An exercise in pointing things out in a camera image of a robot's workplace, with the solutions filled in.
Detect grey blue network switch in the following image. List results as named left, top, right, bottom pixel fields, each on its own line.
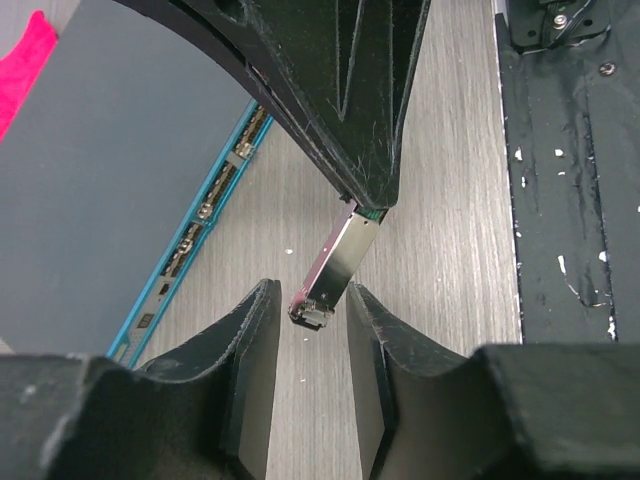
left=1, top=1, right=272, bottom=366

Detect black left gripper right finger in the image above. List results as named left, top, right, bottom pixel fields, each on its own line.
left=346, top=284, right=500, bottom=479

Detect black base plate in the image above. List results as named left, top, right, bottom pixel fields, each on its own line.
left=495, top=1, right=639, bottom=343

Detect pink red cloth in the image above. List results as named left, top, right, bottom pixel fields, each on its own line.
left=1, top=10, right=58, bottom=139

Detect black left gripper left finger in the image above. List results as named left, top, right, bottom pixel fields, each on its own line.
left=139, top=279, right=281, bottom=479

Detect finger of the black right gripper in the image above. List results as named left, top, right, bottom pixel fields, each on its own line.
left=131, top=0, right=429, bottom=208

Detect silver SFP module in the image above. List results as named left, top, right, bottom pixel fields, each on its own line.
left=288, top=200, right=387, bottom=331

